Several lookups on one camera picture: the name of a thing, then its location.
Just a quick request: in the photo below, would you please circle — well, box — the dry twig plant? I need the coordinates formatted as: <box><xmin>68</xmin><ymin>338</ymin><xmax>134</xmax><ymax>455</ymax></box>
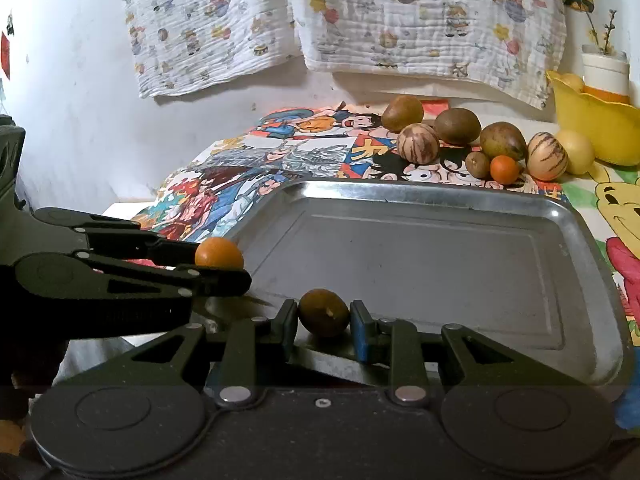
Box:
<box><xmin>587</xmin><ymin>9</ymin><xmax>617</xmax><ymax>55</ymax></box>

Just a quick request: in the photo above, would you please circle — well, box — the anime warriors drawing poster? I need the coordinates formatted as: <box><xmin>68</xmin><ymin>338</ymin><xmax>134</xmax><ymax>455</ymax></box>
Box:
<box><xmin>134</xmin><ymin>134</ymin><xmax>355</xmax><ymax>243</ymax></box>

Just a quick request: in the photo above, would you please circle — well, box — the printed muslin cloth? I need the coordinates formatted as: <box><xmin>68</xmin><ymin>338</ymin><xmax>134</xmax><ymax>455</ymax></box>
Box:
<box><xmin>122</xmin><ymin>0</ymin><xmax>300</xmax><ymax>98</ymax></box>
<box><xmin>290</xmin><ymin>0</ymin><xmax>566</xmax><ymax>110</ymax></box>

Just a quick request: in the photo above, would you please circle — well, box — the striped pepino melon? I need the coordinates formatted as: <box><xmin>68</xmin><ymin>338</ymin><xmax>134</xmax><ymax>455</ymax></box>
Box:
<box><xmin>396</xmin><ymin>122</ymin><xmax>439</xmax><ymax>165</ymax></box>
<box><xmin>527</xmin><ymin>132</ymin><xmax>568</xmax><ymax>182</ymax></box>

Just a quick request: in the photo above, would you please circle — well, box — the small brown kiwi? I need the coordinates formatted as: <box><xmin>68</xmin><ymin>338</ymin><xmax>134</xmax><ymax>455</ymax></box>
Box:
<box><xmin>298</xmin><ymin>288</ymin><xmax>350</xmax><ymax>338</ymax></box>
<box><xmin>464</xmin><ymin>151</ymin><xmax>490</xmax><ymax>180</ymax></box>

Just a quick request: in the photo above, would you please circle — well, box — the yellow fruit in bowl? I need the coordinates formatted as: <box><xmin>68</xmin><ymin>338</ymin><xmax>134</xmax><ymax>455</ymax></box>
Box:
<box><xmin>561</xmin><ymin>73</ymin><xmax>585</xmax><ymax>92</ymax></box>

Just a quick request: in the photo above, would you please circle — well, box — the cartoon characters drawing poster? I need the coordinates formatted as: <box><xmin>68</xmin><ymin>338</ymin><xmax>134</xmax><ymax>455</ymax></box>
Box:
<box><xmin>250</xmin><ymin>104</ymin><xmax>567</xmax><ymax>200</ymax></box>

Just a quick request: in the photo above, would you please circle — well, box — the small orange tangerine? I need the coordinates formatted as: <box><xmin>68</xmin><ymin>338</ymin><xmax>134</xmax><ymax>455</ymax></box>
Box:
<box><xmin>194</xmin><ymin>237</ymin><xmax>244</xmax><ymax>270</ymax></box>
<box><xmin>489</xmin><ymin>155</ymin><xmax>521</xmax><ymax>185</ymax></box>

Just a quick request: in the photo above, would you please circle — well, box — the brown sapodilla fruit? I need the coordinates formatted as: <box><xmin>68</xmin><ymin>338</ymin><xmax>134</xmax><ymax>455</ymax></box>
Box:
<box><xmin>381</xmin><ymin>96</ymin><xmax>424</xmax><ymax>133</ymax></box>
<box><xmin>433</xmin><ymin>108</ymin><xmax>482</xmax><ymax>146</ymax></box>

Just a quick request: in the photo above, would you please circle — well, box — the yellow plastic bowl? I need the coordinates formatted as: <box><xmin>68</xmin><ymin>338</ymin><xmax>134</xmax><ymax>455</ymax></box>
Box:
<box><xmin>547</xmin><ymin>70</ymin><xmax>640</xmax><ymax>167</ymax></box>

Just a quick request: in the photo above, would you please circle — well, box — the grey metal tray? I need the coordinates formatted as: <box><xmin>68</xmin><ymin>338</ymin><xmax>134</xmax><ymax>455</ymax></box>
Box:
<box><xmin>229</xmin><ymin>179</ymin><xmax>634</xmax><ymax>387</ymax></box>

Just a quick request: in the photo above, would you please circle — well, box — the winnie the pooh drawing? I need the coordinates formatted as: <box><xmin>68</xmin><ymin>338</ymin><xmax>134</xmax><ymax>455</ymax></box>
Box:
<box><xmin>562</xmin><ymin>162</ymin><xmax>639</xmax><ymax>346</ymax></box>

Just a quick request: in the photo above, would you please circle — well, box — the white orange plastic cup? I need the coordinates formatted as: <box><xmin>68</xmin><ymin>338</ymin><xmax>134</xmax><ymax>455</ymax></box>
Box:
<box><xmin>582</xmin><ymin>44</ymin><xmax>630</xmax><ymax>104</ymax></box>

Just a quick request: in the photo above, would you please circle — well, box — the right printed muslin cloth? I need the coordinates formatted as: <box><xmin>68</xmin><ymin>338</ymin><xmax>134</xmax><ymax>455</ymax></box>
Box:
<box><xmin>290</xmin><ymin>0</ymin><xmax>566</xmax><ymax>110</ymax></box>

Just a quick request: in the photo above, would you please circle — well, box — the yellow lemon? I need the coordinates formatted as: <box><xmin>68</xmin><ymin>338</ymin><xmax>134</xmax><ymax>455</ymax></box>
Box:
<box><xmin>555</xmin><ymin>129</ymin><xmax>596</xmax><ymax>176</ymax></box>

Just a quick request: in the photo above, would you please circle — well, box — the brown green mango fruit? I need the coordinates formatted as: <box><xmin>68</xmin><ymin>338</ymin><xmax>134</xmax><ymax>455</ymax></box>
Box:
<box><xmin>480</xmin><ymin>122</ymin><xmax>527</xmax><ymax>162</ymax></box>

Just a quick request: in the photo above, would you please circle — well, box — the left printed muslin cloth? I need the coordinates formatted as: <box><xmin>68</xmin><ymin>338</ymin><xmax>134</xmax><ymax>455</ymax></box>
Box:
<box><xmin>122</xmin><ymin>0</ymin><xmax>300</xmax><ymax>98</ymax></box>

